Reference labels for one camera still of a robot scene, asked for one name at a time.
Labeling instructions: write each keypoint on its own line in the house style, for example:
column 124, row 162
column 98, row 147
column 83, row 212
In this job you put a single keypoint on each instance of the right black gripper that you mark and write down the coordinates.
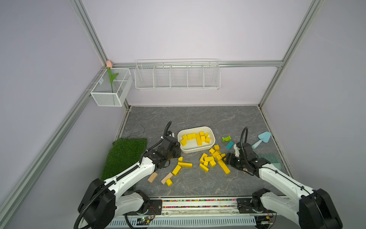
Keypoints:
column 229, row 157

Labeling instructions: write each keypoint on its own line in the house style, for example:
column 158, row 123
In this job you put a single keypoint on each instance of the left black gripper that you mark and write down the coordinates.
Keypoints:
column 177, row 149

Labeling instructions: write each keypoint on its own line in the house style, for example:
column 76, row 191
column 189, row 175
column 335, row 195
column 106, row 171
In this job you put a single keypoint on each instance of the long yellow block diagonal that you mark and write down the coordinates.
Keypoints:
column 224, row 167

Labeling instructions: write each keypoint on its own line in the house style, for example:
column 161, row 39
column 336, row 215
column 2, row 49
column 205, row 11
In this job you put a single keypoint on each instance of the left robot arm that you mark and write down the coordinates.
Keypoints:
column 106, row 199

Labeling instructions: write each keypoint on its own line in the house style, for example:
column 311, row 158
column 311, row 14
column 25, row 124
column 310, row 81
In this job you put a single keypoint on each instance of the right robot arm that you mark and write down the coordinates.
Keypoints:
column 307, row 207

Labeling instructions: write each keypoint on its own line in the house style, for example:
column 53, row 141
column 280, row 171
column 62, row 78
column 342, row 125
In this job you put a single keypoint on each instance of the teal triangle block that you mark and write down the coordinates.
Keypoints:
column 229, row 145

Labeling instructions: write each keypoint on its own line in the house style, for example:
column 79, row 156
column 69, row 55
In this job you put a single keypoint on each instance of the green arch block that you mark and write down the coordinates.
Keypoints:
column 226, row 139

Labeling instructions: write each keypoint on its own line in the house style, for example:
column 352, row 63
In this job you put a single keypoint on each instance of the long yellow block left pile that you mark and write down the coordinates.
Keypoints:
column 185, row 165

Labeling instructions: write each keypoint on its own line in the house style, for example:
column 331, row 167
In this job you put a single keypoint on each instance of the yellow rectangular block left pile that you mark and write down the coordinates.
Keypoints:
column 176, row 170

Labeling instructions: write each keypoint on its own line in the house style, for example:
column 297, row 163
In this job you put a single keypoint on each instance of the white plastic bin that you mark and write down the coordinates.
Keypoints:
column 191, row 145

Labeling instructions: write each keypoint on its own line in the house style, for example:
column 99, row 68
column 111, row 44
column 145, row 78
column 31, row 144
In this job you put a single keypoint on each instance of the yellow block right pile left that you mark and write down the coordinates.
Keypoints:
column 203, row 167

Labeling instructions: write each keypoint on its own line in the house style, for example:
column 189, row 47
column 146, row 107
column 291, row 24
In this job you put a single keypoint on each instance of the natural wood long block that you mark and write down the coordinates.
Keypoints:
column 168, row 176

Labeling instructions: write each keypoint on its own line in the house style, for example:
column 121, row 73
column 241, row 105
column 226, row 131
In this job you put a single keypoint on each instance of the natural wood block lower left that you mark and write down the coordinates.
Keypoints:
column 152, row 178

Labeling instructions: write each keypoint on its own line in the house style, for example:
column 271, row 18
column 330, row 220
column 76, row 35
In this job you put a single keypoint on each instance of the yellow half cylinder block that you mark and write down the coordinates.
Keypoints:
column 169, row 182

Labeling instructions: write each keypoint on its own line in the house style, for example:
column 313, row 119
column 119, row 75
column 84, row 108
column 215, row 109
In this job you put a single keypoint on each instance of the teal toy shovel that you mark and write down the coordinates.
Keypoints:
column 263, row 138

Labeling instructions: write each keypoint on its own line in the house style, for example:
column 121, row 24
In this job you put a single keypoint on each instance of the teal toy rake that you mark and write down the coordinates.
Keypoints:
column 273, row 159

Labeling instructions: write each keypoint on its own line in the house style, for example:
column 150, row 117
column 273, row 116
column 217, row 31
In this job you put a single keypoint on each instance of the green artificial grass mat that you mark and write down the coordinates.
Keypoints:
column 124, row 153

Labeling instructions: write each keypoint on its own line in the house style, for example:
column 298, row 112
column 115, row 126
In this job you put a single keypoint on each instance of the artificial pink tulip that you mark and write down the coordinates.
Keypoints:
column 112, row 76

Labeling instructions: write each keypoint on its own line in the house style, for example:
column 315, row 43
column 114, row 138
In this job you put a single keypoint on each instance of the white wire wall rack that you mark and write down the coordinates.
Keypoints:
column 178, row 74

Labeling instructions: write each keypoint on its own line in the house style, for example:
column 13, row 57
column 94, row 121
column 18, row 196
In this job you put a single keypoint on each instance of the white mesh wall basket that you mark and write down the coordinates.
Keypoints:
column 102, row 94

